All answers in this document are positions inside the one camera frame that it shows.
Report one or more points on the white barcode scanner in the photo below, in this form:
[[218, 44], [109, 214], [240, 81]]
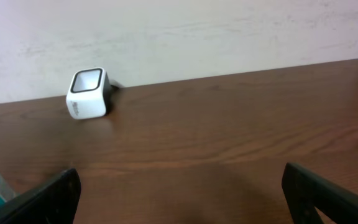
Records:
[[89, 94]]

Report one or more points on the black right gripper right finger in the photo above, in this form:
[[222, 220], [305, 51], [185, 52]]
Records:
[[307, 192]]

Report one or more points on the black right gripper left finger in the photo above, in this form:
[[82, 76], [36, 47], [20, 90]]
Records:
[[54, 201]]

